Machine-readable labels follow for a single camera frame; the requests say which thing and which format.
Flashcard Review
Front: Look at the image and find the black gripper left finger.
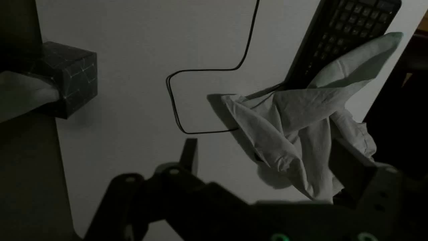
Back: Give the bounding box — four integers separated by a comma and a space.
178, 136, 200, 176

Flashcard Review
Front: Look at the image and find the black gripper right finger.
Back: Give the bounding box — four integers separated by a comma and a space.
331, 132, 391, 208

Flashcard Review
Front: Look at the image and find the white cloth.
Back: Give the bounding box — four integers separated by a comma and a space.
221, 30, 406, 200

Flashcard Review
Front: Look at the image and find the green lit bottle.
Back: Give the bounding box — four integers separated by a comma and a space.
41, 40, 100, 120

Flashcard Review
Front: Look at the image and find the black keyboard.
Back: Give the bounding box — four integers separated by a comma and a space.
285, 0, 403, 91

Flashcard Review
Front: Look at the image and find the thin black cable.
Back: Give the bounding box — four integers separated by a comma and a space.
165, 0, 287, 135

